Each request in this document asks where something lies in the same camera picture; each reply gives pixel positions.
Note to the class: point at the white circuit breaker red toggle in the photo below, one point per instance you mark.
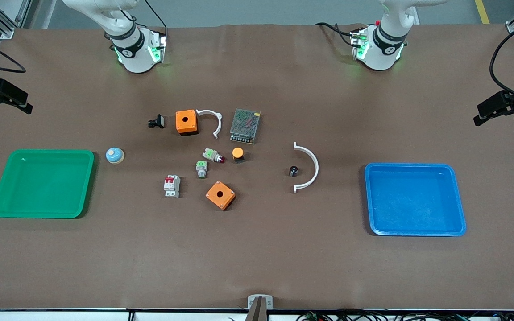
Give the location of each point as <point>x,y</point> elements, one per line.
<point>172,186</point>

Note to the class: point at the small black capacitor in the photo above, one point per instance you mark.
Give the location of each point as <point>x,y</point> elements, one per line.
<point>293,170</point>

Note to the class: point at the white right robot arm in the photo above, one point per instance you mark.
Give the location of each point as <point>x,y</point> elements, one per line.
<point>132,53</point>

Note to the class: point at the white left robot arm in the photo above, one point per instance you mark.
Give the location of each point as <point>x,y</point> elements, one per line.
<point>379,53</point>

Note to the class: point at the green plastic tray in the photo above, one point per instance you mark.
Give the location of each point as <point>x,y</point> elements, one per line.
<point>43,185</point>

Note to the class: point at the blue white dome knob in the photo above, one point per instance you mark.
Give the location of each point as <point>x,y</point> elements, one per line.
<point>115,155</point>

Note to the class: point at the blue plastic tray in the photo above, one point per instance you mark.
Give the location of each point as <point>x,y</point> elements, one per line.
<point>415,200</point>

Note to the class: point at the orange button box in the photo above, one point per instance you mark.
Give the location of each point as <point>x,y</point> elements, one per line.
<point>220,195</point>
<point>186,122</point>

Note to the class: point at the large white curved clip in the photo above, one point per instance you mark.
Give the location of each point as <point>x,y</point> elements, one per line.
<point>314,167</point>

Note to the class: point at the green grey push button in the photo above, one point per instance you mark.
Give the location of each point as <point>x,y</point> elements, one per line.
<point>201,169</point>

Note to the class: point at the small white curved clip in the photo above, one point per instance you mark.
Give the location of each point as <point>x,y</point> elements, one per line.
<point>217,120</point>

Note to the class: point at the green red indicator lamp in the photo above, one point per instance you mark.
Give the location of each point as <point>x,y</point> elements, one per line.
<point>212,154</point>

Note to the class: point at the orange capped black button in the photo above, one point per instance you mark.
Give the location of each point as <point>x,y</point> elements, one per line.
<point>238,154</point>

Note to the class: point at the metal mesh power supply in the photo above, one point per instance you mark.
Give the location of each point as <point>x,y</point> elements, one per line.
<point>245,126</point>

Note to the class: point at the brown table mat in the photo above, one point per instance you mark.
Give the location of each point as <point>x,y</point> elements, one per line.
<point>257,249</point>

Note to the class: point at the small black switch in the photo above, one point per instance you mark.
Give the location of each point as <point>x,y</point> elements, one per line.
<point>157,121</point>

